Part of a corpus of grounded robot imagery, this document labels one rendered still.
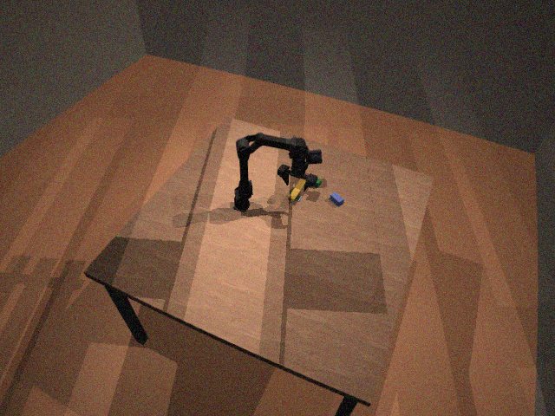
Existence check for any blue block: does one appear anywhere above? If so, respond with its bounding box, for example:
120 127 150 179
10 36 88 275
330 192 344 207

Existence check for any yellow bar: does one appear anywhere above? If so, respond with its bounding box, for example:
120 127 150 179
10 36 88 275
288 179 306 202

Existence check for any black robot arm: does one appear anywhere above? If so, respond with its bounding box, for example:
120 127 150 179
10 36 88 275
233 132 323 212

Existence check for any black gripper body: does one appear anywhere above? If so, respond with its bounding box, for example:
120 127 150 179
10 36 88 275
277 163 318 186

